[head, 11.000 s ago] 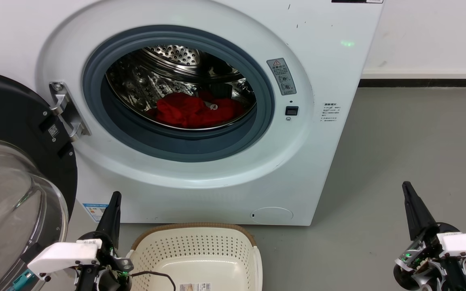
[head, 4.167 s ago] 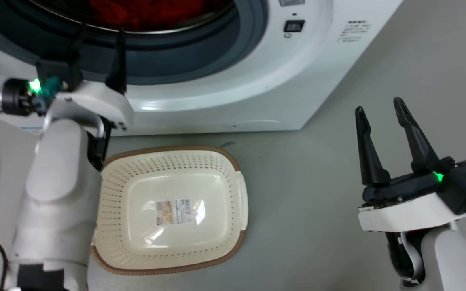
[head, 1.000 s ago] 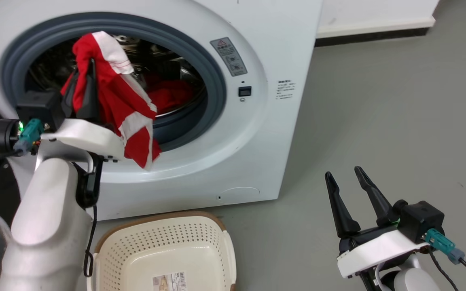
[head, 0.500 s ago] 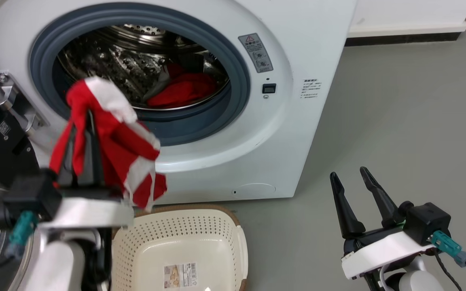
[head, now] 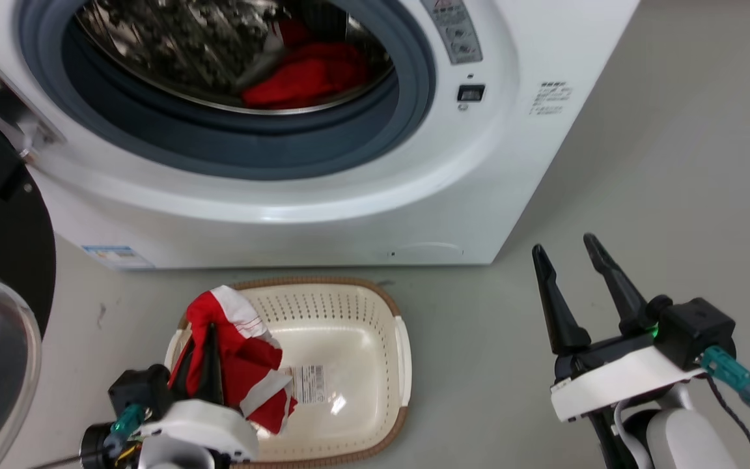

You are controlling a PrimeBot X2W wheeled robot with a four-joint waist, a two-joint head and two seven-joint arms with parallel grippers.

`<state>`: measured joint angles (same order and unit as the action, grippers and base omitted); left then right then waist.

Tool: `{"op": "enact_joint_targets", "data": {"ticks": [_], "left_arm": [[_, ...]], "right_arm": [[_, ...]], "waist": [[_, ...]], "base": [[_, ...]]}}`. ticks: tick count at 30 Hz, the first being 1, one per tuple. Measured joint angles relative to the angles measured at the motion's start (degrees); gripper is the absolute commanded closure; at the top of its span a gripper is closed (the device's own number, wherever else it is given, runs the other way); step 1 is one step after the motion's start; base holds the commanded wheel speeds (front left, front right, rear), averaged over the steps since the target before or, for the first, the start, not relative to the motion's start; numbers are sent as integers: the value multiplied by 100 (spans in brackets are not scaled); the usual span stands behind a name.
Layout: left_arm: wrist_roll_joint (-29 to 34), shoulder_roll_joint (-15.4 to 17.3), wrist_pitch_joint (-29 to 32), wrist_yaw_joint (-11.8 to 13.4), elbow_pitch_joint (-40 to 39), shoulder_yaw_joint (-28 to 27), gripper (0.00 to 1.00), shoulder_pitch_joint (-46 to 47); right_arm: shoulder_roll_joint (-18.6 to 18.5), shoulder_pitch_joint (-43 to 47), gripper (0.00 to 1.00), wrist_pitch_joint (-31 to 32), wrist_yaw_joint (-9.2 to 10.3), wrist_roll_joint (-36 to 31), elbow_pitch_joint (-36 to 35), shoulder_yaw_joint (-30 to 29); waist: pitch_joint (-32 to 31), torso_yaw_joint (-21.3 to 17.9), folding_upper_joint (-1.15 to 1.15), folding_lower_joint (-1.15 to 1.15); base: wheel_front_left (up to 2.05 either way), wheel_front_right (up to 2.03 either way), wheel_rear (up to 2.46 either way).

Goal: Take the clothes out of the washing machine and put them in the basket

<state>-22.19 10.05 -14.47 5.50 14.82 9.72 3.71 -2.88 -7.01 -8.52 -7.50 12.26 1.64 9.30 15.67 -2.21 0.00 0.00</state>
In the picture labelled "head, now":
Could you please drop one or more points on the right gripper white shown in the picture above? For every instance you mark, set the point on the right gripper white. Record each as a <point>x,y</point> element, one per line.
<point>616,378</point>

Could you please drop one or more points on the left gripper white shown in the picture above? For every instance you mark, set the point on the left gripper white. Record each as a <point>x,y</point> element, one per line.
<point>206,426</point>

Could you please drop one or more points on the red and white garment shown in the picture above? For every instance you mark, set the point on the red and white garment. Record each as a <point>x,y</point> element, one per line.
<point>251,365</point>

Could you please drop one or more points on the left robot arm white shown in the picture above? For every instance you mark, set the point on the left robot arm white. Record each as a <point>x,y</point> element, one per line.
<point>176,459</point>

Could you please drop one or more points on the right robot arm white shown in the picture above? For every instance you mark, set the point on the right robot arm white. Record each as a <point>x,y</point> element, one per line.
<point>681,436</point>

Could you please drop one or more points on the barcode label in basket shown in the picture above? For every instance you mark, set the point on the barcode label in basket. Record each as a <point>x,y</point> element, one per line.
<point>308,383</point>

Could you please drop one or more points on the cream plastic laundry basket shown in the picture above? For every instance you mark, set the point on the cream plastic laundry basket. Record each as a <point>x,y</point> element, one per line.
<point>355,365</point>

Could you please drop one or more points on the white front-load washing machine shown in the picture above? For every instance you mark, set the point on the white front-load washing machine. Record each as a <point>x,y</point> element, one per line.
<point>362,189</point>

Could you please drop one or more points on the red clothes in drum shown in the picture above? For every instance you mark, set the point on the red clothes in drum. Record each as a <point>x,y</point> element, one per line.
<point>310,75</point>

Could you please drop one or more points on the blue energy label sticker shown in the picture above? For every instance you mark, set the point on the blue energy label sticker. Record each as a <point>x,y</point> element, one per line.
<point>118,256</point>

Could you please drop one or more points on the black door latch socket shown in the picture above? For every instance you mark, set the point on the black door latch socket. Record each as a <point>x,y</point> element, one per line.
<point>471,93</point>

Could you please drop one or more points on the grey detergent panel sticker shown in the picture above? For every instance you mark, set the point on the grey detergent panel sticker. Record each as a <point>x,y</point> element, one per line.
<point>454,29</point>

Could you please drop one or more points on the metal door hinge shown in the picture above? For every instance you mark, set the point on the metal door hinge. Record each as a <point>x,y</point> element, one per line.
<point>4,107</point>

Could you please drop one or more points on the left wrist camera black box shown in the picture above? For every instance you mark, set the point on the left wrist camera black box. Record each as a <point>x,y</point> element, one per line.
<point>140,387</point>

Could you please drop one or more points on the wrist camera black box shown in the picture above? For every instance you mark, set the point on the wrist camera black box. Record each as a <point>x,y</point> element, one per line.
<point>140,387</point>
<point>697,332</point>

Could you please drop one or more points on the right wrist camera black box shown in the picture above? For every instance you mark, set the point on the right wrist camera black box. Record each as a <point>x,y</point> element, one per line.
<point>697,332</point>

